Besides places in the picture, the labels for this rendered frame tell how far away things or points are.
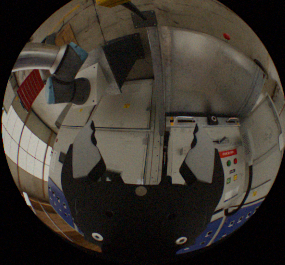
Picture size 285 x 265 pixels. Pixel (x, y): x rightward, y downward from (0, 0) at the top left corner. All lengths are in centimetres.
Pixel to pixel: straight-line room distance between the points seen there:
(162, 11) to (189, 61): 95
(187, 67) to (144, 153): 57
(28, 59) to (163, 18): 114
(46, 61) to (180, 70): 45
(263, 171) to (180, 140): 76
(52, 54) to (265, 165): 117
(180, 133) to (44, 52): 63
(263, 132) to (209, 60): 67
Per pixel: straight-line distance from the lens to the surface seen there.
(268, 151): 83
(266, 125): 86
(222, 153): 53
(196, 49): 35
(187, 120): 51
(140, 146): 69
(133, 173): 66
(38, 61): 34
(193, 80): 40
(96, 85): 47
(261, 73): 63
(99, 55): 51
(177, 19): 122
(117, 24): 126
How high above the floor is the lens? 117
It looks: 33 degrees down
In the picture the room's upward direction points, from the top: 173 degrees counter-clockwise
